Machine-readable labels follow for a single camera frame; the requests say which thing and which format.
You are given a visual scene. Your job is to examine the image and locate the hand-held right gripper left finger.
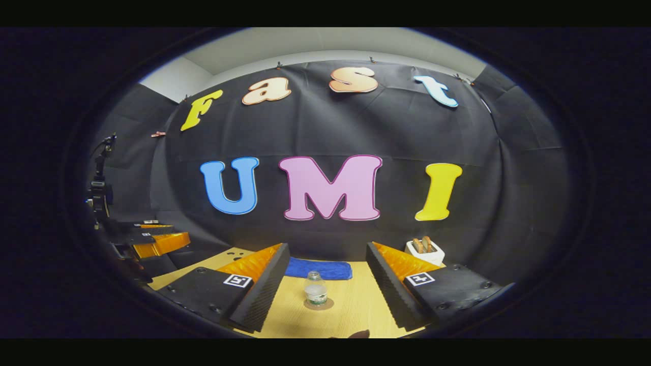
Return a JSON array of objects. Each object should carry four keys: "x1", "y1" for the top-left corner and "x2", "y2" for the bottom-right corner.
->
[{"x1": 158, "y1": 243, "x2": 290, "y2": 333}]

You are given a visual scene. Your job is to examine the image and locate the black backdrop cloth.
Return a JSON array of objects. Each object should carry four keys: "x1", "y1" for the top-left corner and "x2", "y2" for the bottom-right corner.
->
[{"x1": 89, "y1": 60, "x2": 569, "y2": 285}]

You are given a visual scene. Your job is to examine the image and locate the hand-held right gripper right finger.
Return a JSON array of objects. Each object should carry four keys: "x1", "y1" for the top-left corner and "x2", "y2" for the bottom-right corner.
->
[{"x1": 366, "y1": 241, "x2": 514, "y2": 330}]

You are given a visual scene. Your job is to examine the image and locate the clear plastic water bottle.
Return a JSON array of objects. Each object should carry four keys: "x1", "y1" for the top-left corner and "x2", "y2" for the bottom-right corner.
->
[{"x1": 304, "y1": 271, "x2": 329, "y2": 307}]

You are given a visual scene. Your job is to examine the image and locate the blue towel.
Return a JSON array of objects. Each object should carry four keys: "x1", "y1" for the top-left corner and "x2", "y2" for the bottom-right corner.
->
[{"x1": 285, "y1": 257, "x2": 353, "y2": 281}]

